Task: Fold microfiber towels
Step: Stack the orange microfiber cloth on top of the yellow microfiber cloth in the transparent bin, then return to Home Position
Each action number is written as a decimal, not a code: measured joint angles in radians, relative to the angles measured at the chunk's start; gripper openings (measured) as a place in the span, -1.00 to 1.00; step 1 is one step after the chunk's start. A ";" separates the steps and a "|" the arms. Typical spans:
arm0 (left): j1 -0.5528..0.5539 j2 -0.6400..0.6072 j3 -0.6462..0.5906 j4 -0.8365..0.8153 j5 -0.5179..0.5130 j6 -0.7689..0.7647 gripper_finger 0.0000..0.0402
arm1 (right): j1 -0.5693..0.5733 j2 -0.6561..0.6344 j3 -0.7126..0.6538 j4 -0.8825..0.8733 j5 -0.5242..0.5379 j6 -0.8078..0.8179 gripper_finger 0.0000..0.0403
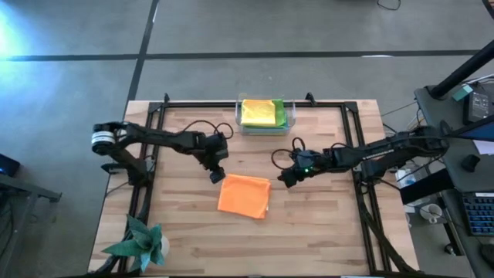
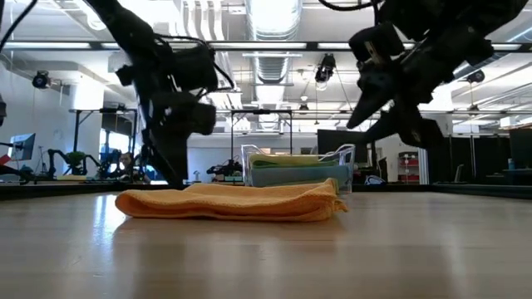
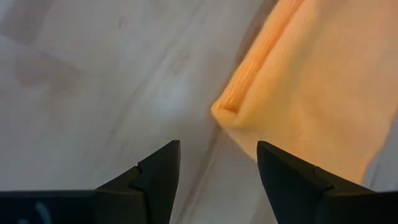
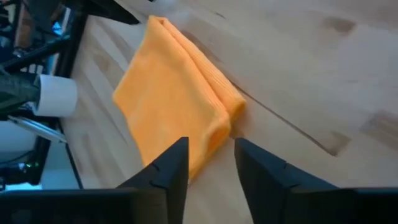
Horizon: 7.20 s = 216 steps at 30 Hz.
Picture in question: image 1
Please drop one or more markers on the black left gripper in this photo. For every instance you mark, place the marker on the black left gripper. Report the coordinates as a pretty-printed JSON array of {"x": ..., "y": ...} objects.
[{"x": 214, "y": 154}]

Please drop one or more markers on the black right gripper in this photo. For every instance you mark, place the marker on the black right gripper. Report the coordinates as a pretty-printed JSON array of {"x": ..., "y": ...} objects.
[{"x": 308, "y": 166}]

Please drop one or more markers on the orange microfiber towel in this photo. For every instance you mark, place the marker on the orange microfiber towel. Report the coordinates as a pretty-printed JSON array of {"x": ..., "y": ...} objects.
[{"x": 245, "y": 195}]

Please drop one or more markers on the green microfiber towel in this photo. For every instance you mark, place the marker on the green microfiber towel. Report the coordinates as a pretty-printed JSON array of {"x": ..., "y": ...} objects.
[{"x": 281, "y": 114}]

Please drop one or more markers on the yellow microfiber towel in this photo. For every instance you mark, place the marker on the yellow microfiber towel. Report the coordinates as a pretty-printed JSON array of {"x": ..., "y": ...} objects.
[{"x": 258, "y": 112}]

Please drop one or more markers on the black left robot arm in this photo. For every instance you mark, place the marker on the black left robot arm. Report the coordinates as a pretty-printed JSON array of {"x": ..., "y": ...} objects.
[{"x": 154, "y": 137}]

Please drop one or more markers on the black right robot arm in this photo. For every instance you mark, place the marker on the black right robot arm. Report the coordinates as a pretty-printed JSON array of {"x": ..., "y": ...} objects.
[{"x": 386, "y": 152}]

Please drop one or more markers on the clear plastic bin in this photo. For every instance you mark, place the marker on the clear plastic bin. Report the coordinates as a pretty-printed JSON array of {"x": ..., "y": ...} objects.
[{"x": 237, "y": 116}]

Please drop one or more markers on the artificial green potted plant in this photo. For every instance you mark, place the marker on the artificial green potted plant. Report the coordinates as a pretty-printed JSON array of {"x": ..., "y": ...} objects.
[{"x": 135, "y": 241}]

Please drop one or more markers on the clear water bottle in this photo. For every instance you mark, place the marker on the clear water bottle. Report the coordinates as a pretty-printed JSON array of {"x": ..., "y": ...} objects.
[{"x": 407, "y": 179}]

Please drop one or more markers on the black desk crossbar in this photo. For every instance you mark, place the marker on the black desk crossbar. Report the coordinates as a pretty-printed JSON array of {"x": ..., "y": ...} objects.
[{"x": 424, "y": 187}]

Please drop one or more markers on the white mug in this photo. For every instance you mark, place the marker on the white mug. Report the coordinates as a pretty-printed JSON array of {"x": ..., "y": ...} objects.
[{"x": 431, "y": 213}]

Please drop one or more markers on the dark grey desk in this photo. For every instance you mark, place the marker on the dark grey desk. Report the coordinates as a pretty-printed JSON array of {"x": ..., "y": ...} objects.
[{"x": 436, "y": 112}]

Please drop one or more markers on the black computer mouse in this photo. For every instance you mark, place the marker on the black computer mouse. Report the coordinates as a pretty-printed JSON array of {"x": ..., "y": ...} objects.
[{"x": 471, "y": 163}]

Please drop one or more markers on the black laptop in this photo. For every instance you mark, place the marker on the black laptop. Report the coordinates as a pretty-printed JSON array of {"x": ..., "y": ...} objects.
[{"x": 474, "y": 129}]

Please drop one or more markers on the teal sticky note pad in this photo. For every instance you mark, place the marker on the teal sticky note pad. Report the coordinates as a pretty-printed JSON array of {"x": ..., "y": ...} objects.
[{"x": 462, "y": 92}]

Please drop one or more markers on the backlit computer keyboard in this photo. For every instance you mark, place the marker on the backlit computer keyboard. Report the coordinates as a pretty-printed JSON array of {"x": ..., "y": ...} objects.
[{"x": 480, "y": 214}]

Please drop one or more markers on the grey side table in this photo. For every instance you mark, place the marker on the grey side table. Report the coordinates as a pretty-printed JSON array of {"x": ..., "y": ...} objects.
[{"x": 19, "y": 189}]

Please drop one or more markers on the white paper sheet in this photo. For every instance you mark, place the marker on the white paper sheet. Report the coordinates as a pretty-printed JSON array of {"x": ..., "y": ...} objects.
[{"x": 484, "y": 146}]

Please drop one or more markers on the black power adapter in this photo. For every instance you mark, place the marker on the black power adapter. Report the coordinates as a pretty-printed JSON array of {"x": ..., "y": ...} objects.
[{"x": 478, "y": 106}]

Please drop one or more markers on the black stand pole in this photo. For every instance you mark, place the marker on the black stand pole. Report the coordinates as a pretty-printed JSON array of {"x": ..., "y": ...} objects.
[{"x": 463, "y": 71}]

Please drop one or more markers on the black device blue light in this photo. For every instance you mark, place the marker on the black device blue light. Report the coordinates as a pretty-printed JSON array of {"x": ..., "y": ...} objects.
[{"x": 9, "y": 166}]

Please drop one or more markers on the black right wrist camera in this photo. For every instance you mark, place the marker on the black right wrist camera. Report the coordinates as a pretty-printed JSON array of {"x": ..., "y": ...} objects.
[{"x": 306, "y": 156}]

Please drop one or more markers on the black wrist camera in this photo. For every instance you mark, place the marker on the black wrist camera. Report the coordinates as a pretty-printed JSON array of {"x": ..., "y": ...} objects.
[
  {"x": 306, "y": 156},
  {"x": 217, "y": 143}
]

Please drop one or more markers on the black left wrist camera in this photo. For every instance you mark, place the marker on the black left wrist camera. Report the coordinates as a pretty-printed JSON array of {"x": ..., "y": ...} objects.
[{"x": 217, "y": 143}]

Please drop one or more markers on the black aluminium table frame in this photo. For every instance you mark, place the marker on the black aluminium table frame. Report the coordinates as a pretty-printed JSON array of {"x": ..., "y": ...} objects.
[{"x": 231, "y": 104}]

